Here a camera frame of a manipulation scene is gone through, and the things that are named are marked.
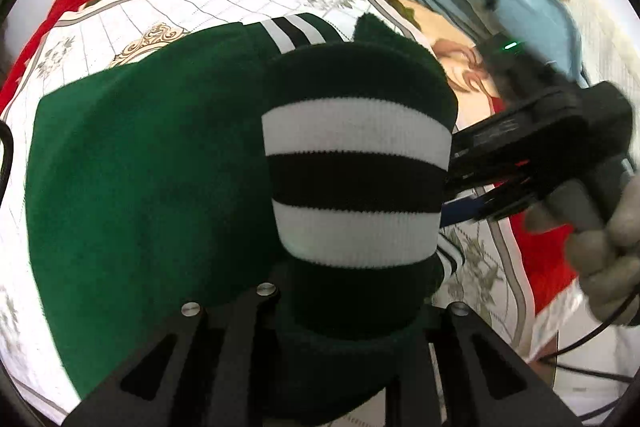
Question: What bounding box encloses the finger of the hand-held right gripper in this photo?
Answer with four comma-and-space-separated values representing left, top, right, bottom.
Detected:
439, 198, 494, 229

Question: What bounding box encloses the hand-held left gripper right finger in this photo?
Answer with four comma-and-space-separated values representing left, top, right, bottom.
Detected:
385, 301, 583, 427

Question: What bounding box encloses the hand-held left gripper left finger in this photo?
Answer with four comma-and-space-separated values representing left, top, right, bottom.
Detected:
62, 282, 290, 427

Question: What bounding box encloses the green and white varsity jacket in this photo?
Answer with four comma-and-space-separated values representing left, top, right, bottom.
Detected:
25, 12, 466, 423

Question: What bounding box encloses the person's right hand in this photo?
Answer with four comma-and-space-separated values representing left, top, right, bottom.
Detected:
522, 164, 640, 328

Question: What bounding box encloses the white textured bedsheet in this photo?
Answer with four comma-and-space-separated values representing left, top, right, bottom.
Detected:
540, 0, 640, 108

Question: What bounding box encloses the white floral square cloth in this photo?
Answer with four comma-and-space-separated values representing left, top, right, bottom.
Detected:
0, 0, 538, 413

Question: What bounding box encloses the thin black cable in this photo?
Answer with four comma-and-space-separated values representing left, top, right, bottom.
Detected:
537, 284, 640, 383

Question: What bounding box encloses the thick black cable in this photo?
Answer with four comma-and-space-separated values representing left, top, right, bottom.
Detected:
0, 121, 17, 208

